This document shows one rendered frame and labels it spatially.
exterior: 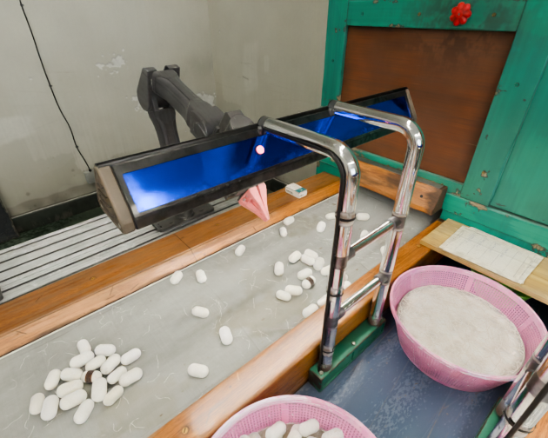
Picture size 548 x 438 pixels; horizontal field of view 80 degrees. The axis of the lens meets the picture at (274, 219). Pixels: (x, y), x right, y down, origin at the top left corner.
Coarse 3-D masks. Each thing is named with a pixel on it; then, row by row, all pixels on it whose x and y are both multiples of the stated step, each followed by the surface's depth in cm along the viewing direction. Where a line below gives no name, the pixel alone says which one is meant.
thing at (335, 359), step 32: (288, 128) 43; (416, 128) 45; (352, 160) 37; (416, 160) 47; (352, 192) 38; (352, 224) 41; (384, 224) 51; (352, 256) 46; (384, 256) 57; (384, 288) 60; (384, 320) 67; (320, 352) 54; (352, 352) 61; (320, 384) 57
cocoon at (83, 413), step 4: (88, 400) 49; (84, 404) 48; (88, 404) 48; (92, 404) 49; (80, 408) 48; (84, 408) 48; (88, 408) 48; (92, 408) 49; (76, 412) 48; (80, 412) 47; (84, 412) 48; (88, 412) 48; (76, 416) 47; (80, 416) 47; (84, 416) 47; (88, 416) 48; (76, 420) 47; (80, 420) 47; (84, 420) 47
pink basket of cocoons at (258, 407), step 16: (272, 400) 48; (288, 400) 48; (304, 400) 48; (320, 400) 48; (240, 416) 46; (256, 416) 48; (272, 416) 49; (288, 416) 49; (304, 416) 49; (336, 416) 47; (352, 416) 46; (224, 432) 45; (240, 432) 47; (256, 432) 48; (352, 432) 46; (368, 432) 44
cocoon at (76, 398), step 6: (78, 390) 50; (84, 390) 51; (66, 396) 49; (72, 396) 49; (78, 396) 49; (84, 396) 50; (60, 402) 49; (66, 402) 49; (72, 402) 49; (78, 402) 49; (66, 408) 49
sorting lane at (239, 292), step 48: (288, 240) 86; (384, 240) 86; (144, 288) 71; (192, 288) 71; (240, 288) 71; (48, 336) 61; (96, 336) 61; (144, 336) 61; (192, 336) 61; (240, 336) 61; (0, 384) 53; (144, 384) 53; (192, 384) 53; (0, 432) 47; (48, 432) 47; (96, 432) 47; (144, 432) 47
